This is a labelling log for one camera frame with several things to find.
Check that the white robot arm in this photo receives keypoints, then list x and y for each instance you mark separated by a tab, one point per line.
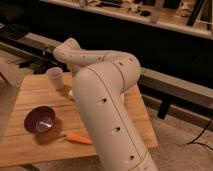
100	77

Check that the orange carrot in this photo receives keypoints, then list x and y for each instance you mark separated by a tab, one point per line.
73	137

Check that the purple bowl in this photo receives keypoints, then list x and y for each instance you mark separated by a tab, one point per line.
39	120

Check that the long wooden shelf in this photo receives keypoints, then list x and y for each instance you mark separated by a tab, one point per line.
165	19

